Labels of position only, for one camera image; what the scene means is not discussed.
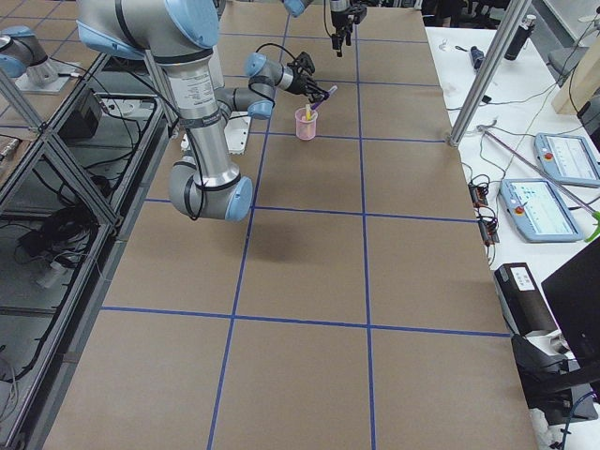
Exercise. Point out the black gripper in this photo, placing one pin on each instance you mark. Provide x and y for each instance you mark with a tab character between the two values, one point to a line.
297	83
337	10

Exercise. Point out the purple highlighter pen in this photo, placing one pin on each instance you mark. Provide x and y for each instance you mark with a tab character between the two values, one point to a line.
330	92

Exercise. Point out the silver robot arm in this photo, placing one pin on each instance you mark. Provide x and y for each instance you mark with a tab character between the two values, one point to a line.
181	37
297	7

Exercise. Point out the pink mesh pen holder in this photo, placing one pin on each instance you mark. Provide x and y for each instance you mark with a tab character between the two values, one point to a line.
305	130

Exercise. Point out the black water bottle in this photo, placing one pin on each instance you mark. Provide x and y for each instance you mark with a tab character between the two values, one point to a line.
523	33

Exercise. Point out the metal rod green clip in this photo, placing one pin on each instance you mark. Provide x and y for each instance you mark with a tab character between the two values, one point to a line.
573	197

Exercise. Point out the blue teach pendant near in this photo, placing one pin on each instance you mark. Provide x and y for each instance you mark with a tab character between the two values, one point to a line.
538	212

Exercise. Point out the blue teach pendant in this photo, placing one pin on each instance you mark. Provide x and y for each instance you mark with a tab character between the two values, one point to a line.
568	159
538	212

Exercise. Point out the blue teach pendant far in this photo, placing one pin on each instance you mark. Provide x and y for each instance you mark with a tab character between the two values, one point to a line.
568	159

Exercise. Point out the black box white label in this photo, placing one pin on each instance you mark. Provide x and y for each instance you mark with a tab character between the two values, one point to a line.
522	303

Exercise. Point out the black monitor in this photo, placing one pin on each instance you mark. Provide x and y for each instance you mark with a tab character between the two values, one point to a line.
572	293

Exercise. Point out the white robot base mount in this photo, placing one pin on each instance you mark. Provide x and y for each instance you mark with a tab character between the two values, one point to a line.
236	128

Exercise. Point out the aluminium frame post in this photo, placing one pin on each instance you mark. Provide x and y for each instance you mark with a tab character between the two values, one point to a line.
514	14

